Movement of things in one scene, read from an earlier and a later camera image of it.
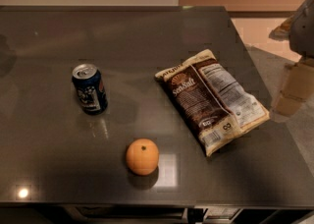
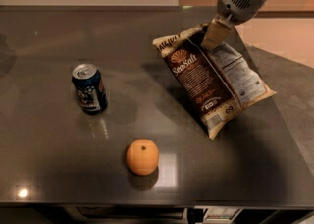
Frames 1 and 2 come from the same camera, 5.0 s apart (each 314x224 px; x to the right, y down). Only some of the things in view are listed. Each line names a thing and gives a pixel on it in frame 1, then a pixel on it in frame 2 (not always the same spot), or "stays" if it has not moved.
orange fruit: [142, 156] stays
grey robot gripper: [303, 32] to [237, 5]
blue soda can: [90, 87] stays
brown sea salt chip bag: [213, 100] to [218, 82]
